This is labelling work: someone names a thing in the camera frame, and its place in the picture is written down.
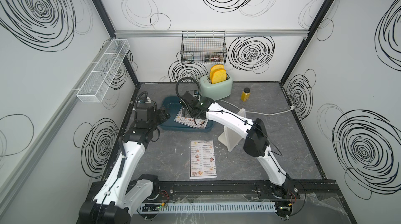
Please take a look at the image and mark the new menu sheet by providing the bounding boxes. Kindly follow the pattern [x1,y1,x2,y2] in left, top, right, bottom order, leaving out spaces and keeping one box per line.
[174,107,208,129]

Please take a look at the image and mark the white acrylic menu holder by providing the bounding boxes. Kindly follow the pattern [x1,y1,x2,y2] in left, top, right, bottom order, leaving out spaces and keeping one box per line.
[218,127,243,152]

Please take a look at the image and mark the old menu sheet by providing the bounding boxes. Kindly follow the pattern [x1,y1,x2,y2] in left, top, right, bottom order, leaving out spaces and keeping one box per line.
[190,140,217,180]

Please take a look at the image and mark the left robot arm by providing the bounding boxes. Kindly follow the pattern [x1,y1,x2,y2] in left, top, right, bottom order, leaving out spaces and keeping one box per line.
[77,92,170,224]

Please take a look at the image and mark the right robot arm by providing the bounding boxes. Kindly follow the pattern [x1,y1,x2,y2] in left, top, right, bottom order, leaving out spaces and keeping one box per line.
[178,92,298,199]

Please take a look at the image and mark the teal plastic tray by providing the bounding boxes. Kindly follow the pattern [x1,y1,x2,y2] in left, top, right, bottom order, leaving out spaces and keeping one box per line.
[160,96,214,133]

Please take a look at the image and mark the mint green toaster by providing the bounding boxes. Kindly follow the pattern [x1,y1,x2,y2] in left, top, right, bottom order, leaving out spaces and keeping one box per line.
[199,73,233,101]

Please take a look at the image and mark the front yellow toast slice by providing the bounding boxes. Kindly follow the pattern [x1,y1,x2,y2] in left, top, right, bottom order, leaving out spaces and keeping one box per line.
[211,68,227,84]

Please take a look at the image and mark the yellow toast slice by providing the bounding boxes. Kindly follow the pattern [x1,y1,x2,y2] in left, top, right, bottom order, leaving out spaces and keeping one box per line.
[211,68,227,84]
[209,64,225,78]

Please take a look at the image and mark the rear yellow toast slice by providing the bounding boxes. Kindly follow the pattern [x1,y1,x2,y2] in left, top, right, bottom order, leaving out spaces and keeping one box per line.
[209,64,225,78]

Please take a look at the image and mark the small items in basket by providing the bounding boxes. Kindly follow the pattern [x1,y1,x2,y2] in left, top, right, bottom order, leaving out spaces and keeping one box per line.
[204,55,221,62]

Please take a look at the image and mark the yellow juice bottle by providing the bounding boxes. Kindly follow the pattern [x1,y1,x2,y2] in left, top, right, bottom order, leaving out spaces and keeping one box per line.
[241,87,251,102]

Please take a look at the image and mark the right camera black cable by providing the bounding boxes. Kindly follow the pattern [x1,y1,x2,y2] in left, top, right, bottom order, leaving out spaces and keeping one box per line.
[175,77,201,106]

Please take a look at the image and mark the camera black cable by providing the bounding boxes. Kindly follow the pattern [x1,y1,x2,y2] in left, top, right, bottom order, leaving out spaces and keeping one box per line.
[175,77,201,106]
[133,91,149,112]

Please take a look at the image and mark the left camera black cable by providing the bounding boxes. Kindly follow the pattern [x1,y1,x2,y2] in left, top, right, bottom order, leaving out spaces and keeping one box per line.
[133,91,149,112]

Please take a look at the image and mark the black wire wall basket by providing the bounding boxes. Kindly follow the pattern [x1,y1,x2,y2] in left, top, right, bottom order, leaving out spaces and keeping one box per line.
[180,30,228,65]

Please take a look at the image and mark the white wire wall shelf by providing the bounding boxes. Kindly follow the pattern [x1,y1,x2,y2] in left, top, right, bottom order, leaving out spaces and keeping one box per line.
[77,38,129,103]

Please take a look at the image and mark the white toaster power cable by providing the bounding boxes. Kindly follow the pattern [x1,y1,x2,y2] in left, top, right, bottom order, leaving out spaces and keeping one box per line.
[217,99,296,116]

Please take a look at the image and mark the white slotted cable duct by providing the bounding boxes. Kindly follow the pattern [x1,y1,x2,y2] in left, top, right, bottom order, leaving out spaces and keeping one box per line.
[137,202,277,214]

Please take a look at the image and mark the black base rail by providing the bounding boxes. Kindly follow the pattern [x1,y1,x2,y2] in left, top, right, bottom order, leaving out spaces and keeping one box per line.
[89,180,339,197]

